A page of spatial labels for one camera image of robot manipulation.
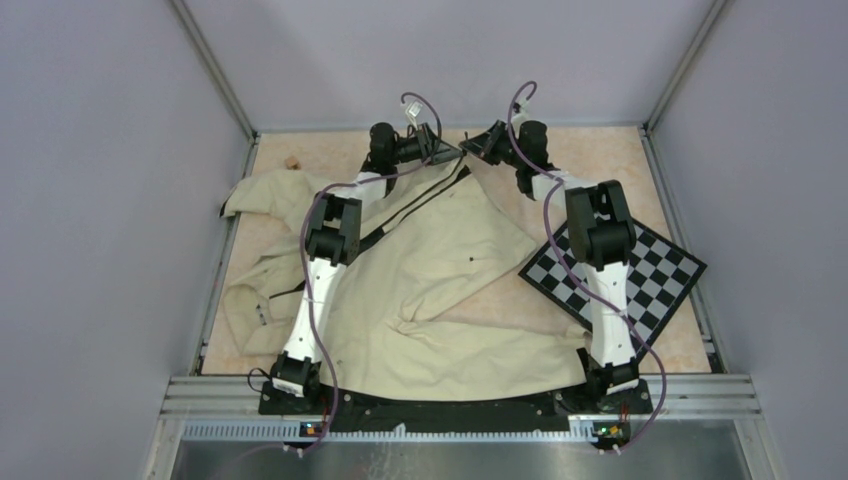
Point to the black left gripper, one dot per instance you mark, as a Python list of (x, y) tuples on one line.
[(431, 149)]

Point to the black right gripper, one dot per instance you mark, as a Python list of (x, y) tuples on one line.
[(485, 144)]

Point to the beige zip jacket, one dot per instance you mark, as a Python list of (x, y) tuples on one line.
[(440, 240)]

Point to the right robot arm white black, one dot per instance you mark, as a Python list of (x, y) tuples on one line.
[(601, 237)]

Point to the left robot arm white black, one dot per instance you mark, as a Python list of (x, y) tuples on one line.
[(330, 240)]

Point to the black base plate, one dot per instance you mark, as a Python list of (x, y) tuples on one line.
[(548, 411)]

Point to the aluminium frame rail front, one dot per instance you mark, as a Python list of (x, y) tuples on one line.
[(226, 407)]

